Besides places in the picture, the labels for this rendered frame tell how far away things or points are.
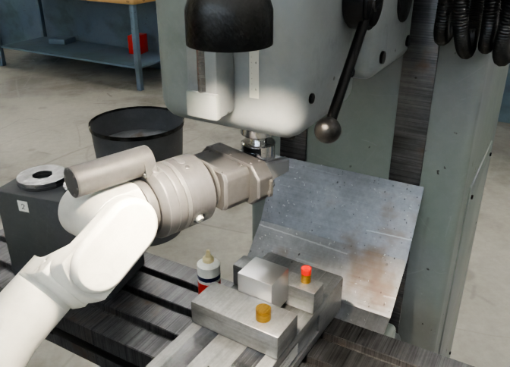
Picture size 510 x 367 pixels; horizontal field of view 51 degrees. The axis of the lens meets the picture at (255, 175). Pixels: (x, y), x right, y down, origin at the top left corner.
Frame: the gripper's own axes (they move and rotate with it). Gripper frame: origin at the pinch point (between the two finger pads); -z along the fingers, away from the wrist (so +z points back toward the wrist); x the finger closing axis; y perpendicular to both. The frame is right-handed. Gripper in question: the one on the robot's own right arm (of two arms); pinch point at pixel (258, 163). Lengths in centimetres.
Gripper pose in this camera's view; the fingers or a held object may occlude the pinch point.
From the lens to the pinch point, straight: 74.7
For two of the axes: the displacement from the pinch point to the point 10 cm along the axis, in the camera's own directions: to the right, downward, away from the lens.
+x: -6.8, -3.1, 6.6
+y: -0.1, 9.1, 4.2
